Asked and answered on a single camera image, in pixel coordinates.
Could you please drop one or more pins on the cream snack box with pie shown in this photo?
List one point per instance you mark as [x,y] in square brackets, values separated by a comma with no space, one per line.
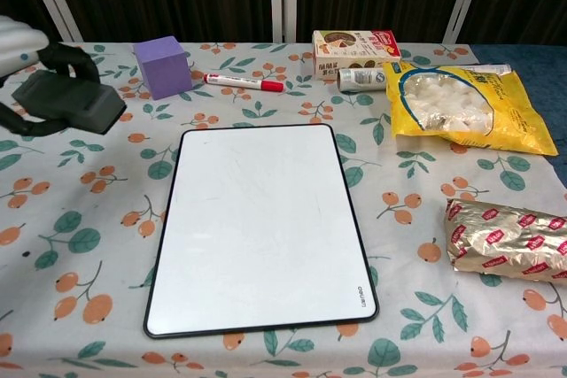
[350,50]

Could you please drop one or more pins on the gold foil snack packet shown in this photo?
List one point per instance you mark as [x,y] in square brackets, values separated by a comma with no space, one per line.
[505,241]

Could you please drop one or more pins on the blue table cover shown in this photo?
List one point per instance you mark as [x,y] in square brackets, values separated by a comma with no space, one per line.
[531,68]

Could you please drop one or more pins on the floral tablecloth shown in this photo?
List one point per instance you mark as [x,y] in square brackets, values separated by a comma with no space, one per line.
[88,201]

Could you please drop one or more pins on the red white marker pen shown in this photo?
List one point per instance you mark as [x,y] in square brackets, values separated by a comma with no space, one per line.
[241,81]

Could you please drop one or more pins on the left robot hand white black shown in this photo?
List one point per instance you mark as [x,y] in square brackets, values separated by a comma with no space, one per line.
[22,46]

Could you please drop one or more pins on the purple foam cube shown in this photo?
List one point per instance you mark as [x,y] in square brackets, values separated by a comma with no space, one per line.
[164,68]

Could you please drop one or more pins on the silver cylindrical tube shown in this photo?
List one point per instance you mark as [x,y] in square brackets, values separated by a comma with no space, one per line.
[361,80]

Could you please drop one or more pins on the dark grey board eraser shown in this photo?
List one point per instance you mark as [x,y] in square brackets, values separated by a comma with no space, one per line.
[66,99]

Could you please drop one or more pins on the yellow bag of white candy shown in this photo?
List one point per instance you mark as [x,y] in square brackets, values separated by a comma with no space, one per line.
[509,125]

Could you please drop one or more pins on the white board with black frame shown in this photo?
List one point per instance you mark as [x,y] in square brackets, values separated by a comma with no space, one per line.
[261,227]

